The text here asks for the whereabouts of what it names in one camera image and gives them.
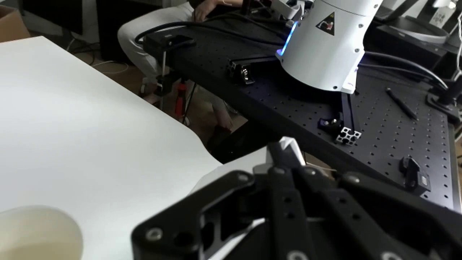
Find black perforated mounting table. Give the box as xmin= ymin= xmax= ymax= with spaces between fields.
xmin=142 ymin=14 xmax=462 ymax=211

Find red clamp handle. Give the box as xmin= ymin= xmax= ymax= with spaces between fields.
xmin=174 ymin=80 xmax=191 ymax=119

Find black table clamp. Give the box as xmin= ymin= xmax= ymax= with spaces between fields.
xmin=399 ymin=155 xmax=431 ymax=191

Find white paper cup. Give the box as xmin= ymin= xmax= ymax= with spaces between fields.
xmin=0 ymin=206 xmax=85 ymax=260

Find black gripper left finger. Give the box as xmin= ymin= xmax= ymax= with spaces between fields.
xmin=130 ymin=141 xmax=309 ymax=260

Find aluminium extrusion bracket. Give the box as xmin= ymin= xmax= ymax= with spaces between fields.
xmin=316 ymin=118 xmax=364 ymax=148

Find black base bracket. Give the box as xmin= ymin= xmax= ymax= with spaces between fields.
xmin=227 ymin=54 xmax=283 ymax=87

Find white tissue sheet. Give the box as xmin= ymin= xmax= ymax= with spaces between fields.
xmin=252 ymin=136 xmax=306 ymax=177

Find black thick cable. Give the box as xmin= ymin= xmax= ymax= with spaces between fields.
xmin=363 ymin=50 xmax=451 ymax=93

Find person leg white trousers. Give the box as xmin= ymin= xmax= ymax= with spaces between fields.
xmin=117 ymin=0 xmax=197 ymax=84

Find brown cardboard box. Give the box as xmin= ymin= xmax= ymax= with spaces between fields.
xmin=0 ymin=3 xmax=32 ymax=44

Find operator bare hand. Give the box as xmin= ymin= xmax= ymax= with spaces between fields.
xmin=192 ymin=0 xmax=246 ymax=24

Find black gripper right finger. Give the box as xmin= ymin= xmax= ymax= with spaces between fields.
xmin=290 ymin=164 xmax=462 ymax=260

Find black pen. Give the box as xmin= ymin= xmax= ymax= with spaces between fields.
xmin=384 ymin=87 xmax=419 ymax=122

